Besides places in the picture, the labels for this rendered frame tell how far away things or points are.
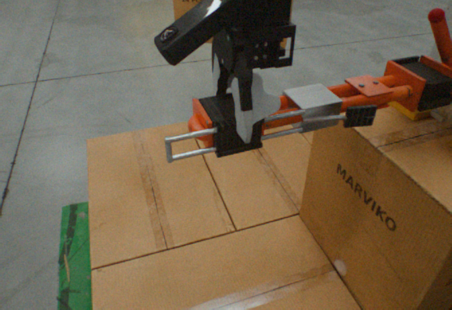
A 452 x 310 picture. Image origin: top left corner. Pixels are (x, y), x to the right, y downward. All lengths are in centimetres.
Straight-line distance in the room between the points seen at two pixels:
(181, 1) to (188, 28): 158
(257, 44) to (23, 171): 204
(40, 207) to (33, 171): 32
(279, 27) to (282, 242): 71
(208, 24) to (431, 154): 50
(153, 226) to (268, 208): 34
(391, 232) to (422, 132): 21
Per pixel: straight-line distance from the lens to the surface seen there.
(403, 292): 82
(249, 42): 43
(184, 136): 46
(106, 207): 117
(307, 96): 56
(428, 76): 69
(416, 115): 84
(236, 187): 117
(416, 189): 69
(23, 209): 212
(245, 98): 43
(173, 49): 42
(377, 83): 63
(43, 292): 174
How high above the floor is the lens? 136
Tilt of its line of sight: 36 degrees down
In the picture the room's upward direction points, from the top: straight up
